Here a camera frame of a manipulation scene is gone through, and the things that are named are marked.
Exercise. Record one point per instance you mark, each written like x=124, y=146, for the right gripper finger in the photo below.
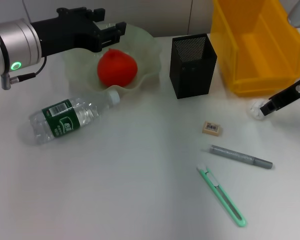
x=277, y=101

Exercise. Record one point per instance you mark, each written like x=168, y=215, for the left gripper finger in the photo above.
x=112, y=33
x=98, y=15

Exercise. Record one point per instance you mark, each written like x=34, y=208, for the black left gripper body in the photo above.
x=65, y=30

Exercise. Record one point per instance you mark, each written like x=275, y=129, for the white paper ball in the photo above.
x=254, y=110

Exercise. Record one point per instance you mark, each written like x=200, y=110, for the clear green-label water bottle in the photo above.
x=62, y=117

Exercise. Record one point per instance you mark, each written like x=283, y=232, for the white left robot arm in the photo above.
x=15, y=45

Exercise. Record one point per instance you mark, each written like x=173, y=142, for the pale green wavy fruit plate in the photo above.
x=146, y=62

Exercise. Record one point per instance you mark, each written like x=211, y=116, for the grey marker pen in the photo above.
x=240, y=157

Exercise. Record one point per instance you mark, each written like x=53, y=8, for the beige eraser with barcode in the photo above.
x=211, y=128

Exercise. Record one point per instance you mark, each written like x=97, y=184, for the black mesh pen holder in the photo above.
x=192, y=77

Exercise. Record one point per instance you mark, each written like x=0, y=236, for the green utility knife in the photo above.
x=222, y=197

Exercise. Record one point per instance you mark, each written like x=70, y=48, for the yellow plastic bin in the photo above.
x=252, y=50

